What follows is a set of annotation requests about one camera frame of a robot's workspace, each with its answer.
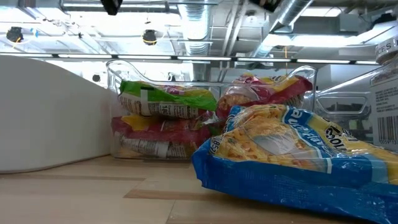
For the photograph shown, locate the blue yellow noodle packet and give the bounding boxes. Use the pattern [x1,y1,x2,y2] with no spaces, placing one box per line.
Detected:
[191,104,398,224]

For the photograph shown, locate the long ceiling light strip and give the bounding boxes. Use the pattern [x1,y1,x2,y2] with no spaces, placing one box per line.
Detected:
[0,53,389,65]

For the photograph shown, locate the silver spiral ventilation duct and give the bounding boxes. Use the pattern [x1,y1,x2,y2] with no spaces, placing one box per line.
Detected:
[248,0,315,58]

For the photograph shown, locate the dark red noodle packet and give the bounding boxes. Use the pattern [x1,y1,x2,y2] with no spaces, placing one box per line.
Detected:
[216,73,313,121]

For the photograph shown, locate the black ceiling device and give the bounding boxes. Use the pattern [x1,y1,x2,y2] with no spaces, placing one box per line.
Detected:
[6,26,25,43]
[142,29,158,46]

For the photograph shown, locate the wide clear plastic bin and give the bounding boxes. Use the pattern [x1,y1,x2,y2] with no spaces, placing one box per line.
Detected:
[105,59,318,161]

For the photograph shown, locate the silver corrugated ventilation duct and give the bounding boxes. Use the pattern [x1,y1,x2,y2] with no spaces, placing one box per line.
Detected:
[178,0,215,82]

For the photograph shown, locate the narrow clear plastic bin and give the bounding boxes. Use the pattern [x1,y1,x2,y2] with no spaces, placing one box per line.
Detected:
[310,55,398,147]

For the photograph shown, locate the white plastic tray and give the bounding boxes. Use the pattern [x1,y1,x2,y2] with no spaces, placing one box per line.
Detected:
[0,54,121,174]

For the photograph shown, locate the white label spice jar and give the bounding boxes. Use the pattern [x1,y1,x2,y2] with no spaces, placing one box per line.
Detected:
[369,35,398,153]

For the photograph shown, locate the red green noodle packet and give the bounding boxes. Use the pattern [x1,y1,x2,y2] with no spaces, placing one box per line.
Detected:
[119,80,218,121]

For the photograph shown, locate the red yellow noodle packet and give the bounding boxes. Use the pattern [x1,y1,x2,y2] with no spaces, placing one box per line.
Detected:
[111,114,215,159]

